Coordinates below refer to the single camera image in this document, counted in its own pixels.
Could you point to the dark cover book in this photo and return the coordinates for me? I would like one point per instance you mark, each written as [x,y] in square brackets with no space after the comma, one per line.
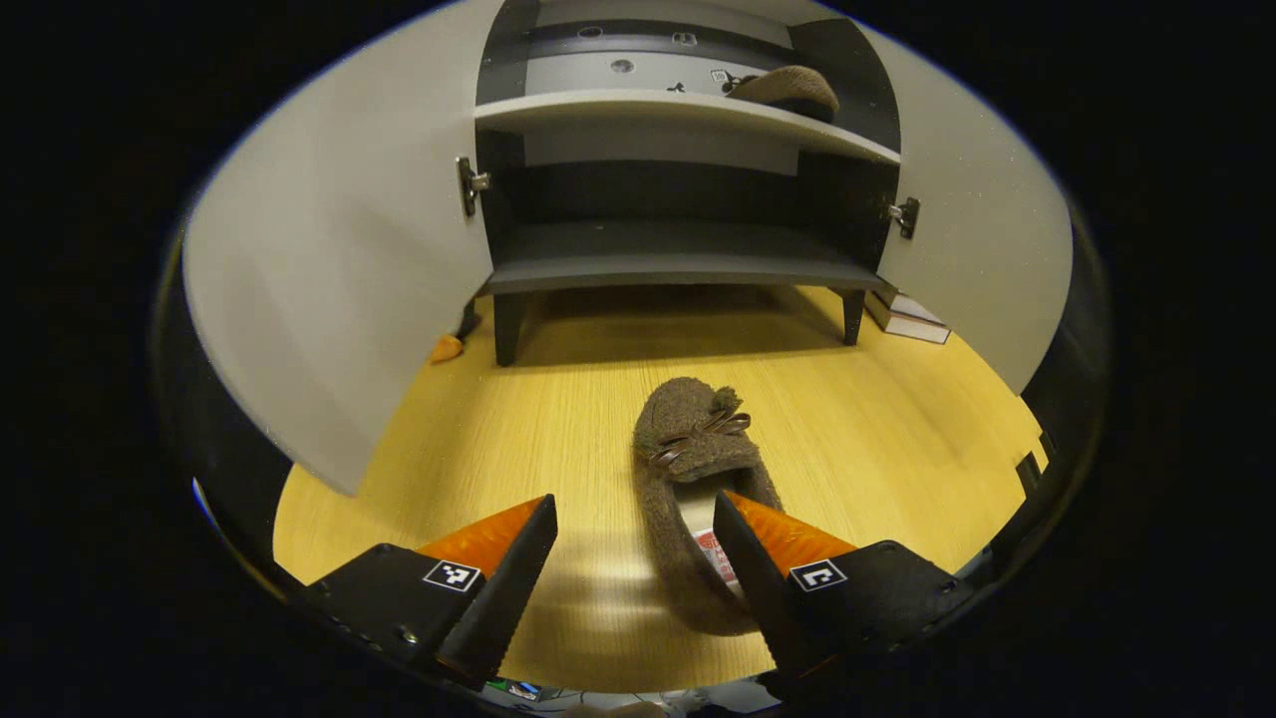
[902,329]

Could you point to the grey cabinet door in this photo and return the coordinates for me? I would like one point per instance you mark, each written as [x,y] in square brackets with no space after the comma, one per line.
[329,249]
[977,219]

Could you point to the brown fuzzy shoe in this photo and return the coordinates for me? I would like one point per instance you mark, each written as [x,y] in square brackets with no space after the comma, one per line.
[793,88]
[688,449]

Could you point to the white orange plush toy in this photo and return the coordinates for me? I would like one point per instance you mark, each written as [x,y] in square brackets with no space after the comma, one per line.
[446,349]

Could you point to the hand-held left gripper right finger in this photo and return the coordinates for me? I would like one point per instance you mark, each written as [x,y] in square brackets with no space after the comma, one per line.
[763,588]

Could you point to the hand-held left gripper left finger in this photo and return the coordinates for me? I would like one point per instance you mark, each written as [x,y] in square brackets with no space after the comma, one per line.
[508,598]

